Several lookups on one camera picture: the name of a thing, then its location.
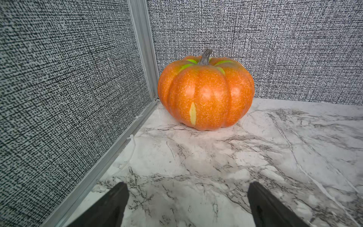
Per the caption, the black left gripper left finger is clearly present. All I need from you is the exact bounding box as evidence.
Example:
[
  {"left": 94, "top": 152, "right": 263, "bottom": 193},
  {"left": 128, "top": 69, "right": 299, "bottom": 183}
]
[{"left": 69, "top": 182, "right": 130, "bottom": 227}]

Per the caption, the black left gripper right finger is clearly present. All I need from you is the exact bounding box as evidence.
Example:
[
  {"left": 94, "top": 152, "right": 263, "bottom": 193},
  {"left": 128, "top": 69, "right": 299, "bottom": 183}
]
[{"left": 247, "top": 182, "right": 309, "bottom": 227}]

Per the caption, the orange decorative pumpkin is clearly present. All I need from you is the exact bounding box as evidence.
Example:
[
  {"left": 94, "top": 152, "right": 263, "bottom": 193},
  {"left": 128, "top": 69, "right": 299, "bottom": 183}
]
[{"left": 157, "top": 48, "right": 255, "bottom": 131}]

